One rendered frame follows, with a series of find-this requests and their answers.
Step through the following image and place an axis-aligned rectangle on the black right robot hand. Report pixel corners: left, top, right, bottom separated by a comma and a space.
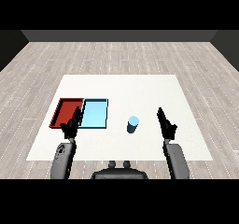
156, 106, 178, 141

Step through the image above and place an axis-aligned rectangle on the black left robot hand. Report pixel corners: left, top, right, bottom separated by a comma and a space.
59, 105, 83, 140

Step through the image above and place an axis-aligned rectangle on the red shallow open box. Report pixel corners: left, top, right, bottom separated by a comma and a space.
49, 97, 85, 130

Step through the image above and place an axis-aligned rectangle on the light blue shallow open box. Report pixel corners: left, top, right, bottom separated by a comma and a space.
77, 98, 109, 130

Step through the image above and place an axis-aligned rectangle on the small blue can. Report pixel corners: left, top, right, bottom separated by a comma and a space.
126, 115, 140, 134

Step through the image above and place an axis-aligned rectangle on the dark grey robot body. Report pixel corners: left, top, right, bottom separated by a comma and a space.
91, 160, 149, 180

